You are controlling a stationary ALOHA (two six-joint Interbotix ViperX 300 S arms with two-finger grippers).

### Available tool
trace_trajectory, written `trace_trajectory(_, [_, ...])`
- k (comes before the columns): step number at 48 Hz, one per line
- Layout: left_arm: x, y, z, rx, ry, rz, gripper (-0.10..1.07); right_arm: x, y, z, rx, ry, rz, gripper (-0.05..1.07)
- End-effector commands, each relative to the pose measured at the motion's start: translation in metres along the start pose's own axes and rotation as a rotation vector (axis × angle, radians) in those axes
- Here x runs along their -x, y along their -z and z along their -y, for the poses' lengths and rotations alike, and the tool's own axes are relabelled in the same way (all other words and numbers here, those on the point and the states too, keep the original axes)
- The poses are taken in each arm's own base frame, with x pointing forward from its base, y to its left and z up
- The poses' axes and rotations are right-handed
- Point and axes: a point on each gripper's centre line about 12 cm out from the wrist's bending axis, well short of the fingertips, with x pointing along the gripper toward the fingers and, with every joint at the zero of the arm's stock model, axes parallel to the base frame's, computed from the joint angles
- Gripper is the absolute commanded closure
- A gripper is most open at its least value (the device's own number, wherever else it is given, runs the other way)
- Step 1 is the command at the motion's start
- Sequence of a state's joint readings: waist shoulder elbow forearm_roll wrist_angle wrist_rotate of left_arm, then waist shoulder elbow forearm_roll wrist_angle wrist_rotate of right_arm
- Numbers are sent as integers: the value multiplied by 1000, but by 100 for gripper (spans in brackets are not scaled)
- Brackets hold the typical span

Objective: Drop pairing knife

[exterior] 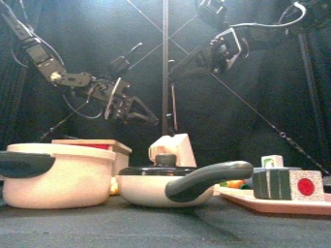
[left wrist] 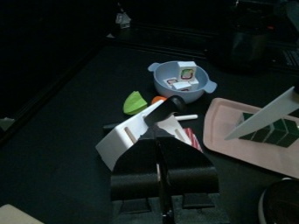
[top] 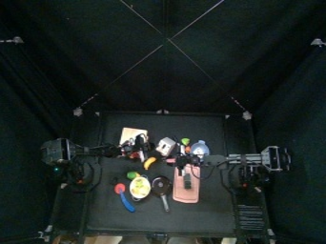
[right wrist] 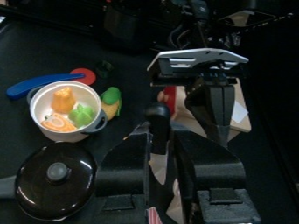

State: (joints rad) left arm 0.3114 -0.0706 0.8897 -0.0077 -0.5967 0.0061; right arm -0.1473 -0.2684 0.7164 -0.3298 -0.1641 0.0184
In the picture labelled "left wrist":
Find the red striped toy piece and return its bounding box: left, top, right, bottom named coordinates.
left=182, top=127, right=205, bottom=153

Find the orange toy piece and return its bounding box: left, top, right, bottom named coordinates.
left=151, top=95, right=169, bottom=105

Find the small white sushi cube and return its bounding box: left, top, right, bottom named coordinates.
left=163, top=77, right=181, bottom=88
left=171, top=81, right=194, bottom=92

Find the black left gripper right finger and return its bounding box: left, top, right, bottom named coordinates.
left=155, top=136, right=221, bottom=210

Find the white rod with black handle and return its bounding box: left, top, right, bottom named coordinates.
left=102, top=114, right=201, bottom=131

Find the dark green sushi roll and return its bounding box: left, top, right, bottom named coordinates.
left=238, top=111, right=299, bottom=149

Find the light blue toy bowl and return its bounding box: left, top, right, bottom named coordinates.
left=147, top=59, right=219, bottom=105

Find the green toy wedge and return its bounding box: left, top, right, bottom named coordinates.
left=123, top=90, right=148, bottom=116

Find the beige pad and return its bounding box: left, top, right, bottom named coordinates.
left=0, top=203, right=44, bottom=224

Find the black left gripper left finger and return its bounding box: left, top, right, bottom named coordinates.
left=110, top=136, right=162, bottom=215

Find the large white toy knife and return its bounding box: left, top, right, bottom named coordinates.
left=223, top=86, right=299, bottom=141

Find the large white sushi cube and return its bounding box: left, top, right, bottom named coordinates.
left=177, top=60, right=199, bottom=83

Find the small white crumpled object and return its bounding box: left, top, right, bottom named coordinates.
left=115, top=11, right=134, bottom=30

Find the pink cutting board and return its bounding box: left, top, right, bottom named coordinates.
left=202, top=97, right=299, bottom=179

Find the black equipment box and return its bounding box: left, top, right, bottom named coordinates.
left=221, top=0, right=277, bottom=64

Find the black round white rimmed object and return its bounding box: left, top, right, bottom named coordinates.
left=257, top=177, right=299, bottom=224

